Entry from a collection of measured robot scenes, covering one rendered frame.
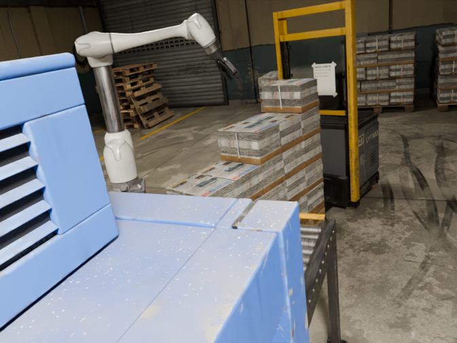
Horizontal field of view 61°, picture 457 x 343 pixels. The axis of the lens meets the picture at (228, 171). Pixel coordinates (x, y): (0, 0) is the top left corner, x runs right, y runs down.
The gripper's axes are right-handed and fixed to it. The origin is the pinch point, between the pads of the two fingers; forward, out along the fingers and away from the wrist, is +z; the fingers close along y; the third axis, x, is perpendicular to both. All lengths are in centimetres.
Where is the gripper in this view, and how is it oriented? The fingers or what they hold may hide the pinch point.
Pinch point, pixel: (234, 79)
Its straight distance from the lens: 228.8
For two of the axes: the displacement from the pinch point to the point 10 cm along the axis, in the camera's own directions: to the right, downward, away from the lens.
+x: -7.3, 6.7, -1.2
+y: -4.1, -2.9, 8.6
